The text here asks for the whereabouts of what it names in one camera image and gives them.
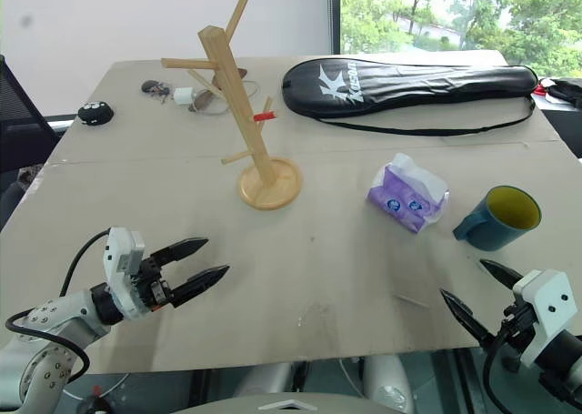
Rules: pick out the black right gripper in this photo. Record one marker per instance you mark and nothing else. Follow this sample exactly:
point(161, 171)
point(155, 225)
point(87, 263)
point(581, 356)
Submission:
point(516, 327)

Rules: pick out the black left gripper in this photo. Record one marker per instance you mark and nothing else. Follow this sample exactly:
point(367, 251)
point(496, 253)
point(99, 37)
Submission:
point(151, 286)

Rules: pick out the brown cardboard sheet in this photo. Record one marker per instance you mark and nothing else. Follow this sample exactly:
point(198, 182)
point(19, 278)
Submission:
point(318, 250)

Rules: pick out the black knob with red mark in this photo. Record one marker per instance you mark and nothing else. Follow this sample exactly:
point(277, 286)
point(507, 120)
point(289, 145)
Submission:
point(94, 402)

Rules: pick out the black and red bag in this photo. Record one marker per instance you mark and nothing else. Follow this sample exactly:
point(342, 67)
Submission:
point(564, 91)

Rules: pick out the blue mug yellow inside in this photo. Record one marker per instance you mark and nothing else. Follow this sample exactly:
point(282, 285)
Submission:
point(495, 234)

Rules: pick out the wooden mug tree stand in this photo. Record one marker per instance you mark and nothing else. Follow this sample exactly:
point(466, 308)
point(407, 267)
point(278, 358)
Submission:
point(217, 63)

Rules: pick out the black mesh chair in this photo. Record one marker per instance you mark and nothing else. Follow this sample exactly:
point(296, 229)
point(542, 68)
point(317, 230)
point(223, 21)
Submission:
point(20, 114)

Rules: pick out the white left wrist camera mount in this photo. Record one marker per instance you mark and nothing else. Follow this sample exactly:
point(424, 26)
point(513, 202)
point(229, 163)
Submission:
point(119, 250)

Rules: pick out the white rounded shell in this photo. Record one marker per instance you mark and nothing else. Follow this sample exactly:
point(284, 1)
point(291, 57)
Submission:
point(388, 382)
point(268, 380)

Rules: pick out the dark key bunch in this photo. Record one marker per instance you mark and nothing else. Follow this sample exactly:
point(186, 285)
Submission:
point(152, 87)

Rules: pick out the dark window frame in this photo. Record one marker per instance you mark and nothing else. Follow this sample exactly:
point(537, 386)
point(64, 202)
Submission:
point(335, 16)

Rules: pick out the white charger plug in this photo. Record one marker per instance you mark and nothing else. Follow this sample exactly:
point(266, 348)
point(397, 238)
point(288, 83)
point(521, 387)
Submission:
point(183, 96)

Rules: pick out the red tape mark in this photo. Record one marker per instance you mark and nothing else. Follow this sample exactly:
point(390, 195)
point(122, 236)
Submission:
point(265, 115)

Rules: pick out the purple tissue pack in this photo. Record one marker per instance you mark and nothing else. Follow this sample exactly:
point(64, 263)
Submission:
point(407, 195)

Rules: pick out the grey robot torso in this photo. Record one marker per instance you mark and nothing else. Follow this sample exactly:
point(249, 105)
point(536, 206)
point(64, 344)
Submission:
point(282, 402)

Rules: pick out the black racket bag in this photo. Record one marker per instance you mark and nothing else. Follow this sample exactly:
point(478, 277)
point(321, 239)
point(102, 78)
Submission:
point(409, 84)

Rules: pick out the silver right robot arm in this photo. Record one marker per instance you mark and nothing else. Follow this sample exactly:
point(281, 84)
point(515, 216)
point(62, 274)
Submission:
point(564, 370)

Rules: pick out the black round toy with eyes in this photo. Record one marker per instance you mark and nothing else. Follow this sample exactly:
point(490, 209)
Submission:
point(94, 113)

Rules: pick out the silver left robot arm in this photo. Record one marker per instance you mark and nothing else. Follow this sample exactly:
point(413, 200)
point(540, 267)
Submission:
point(59, 323)

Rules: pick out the brown flat object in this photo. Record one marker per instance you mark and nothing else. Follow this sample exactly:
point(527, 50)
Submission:
point(203, 99)

